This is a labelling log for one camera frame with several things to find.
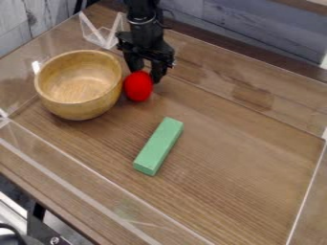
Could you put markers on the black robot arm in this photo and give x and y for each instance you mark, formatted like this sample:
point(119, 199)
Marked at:
point(144, 9)

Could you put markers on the red plush strawberry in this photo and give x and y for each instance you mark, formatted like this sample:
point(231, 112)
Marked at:
point(137, 86)

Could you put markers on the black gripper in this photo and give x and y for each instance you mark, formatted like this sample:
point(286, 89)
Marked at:
point(143, 43)

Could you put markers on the black metal table frame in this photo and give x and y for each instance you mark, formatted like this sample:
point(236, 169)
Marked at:
point(23, 228)

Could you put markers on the clear acrylic front barrier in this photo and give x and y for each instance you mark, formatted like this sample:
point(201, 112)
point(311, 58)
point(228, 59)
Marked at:
point(105, 212)

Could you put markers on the wooden bowl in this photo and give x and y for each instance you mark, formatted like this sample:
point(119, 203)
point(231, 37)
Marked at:
point(79, 84)

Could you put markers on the green rectangular block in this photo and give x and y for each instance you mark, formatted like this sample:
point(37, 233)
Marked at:
point(151, 156)

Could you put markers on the clear acrylic corner stand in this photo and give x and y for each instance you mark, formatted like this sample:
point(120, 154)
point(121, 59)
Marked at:
point(101, 36)

